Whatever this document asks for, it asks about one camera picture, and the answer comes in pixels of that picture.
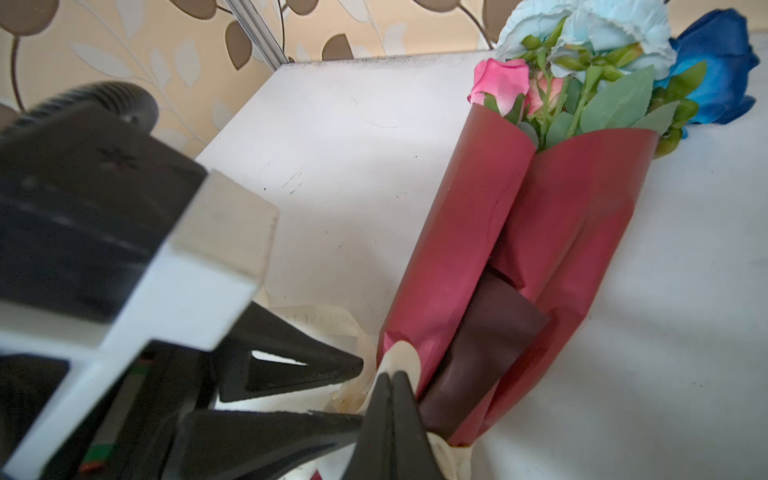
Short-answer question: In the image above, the pink fake rose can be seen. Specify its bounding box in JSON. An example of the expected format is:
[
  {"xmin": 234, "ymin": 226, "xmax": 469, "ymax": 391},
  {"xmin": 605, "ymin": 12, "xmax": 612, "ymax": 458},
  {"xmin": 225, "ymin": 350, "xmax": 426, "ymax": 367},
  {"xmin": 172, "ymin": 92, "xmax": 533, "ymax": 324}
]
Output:
[{"xmin": 526, "ymin": 72, "xmax": 565, "ymax": 118}]

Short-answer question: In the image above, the dark red wrapping paper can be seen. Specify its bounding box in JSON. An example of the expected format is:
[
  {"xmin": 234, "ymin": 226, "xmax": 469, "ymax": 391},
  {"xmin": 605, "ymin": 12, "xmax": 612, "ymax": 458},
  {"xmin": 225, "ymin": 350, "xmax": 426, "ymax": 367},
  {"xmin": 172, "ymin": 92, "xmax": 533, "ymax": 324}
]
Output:
[{"xmin": 379, "ymin": 105, "xmax": 659, "ymax": 447}]

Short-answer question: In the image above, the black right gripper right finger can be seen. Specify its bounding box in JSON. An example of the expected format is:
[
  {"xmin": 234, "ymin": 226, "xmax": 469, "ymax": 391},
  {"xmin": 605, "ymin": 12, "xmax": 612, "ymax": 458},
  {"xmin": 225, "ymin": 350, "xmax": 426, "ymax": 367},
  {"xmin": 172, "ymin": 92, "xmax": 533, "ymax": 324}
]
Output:
[{"xmin": 392, "ymin": 371, "xmax": 444, "ymax": 480}]

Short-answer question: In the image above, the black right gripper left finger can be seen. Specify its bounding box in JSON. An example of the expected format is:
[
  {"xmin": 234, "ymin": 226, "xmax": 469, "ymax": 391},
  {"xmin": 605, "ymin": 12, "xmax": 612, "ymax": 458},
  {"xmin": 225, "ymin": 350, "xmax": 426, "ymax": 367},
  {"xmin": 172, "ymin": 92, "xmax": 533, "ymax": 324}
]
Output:
[{"xmin": 342, "ymin": 373, "xmax": 394, "ymax": 480}]

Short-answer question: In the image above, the cream ribbon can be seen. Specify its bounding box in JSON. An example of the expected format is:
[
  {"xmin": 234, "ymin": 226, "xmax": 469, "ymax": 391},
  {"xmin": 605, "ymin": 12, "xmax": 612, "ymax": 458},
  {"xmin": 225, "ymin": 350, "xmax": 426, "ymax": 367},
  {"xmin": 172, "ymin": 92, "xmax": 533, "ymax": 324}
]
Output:
[{"xmin": 215, "ymin": 287, "xmax": 475, "ymax": 480}]

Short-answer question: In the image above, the magenta fake rose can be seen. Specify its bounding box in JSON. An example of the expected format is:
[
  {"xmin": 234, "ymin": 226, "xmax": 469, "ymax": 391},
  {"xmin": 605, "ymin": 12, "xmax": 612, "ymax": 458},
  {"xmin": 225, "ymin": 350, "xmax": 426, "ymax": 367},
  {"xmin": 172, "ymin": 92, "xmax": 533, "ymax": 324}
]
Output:
[{"xmin": 467, "ymin": 58, "xmax": 530, "ymax": 116}]

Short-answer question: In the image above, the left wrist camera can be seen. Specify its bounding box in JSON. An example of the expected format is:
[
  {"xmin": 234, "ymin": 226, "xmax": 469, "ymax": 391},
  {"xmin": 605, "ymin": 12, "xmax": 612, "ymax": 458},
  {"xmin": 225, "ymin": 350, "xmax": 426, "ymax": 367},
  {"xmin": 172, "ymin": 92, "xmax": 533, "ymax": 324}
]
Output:
[{"xmin": 1, "ymin": 101, "xmax": 279, "ymax": 479}]

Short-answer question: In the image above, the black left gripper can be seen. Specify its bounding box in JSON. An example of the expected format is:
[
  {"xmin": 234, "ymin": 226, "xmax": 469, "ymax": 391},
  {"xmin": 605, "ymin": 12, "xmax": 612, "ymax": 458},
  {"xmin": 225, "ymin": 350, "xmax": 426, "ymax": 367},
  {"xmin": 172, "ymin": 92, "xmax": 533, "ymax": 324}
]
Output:
[{"xmin": 41, "ymin": 303, "xmax": 364, "ymax": 479}]

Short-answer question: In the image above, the light blue fake rose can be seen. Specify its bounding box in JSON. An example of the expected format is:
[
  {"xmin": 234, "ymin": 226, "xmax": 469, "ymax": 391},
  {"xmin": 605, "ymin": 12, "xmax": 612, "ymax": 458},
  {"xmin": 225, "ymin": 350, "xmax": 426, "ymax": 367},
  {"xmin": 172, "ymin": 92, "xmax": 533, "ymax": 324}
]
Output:
[{"xmin": 494, "ymin": 0, "xmax": 691, "ymax": 160}]

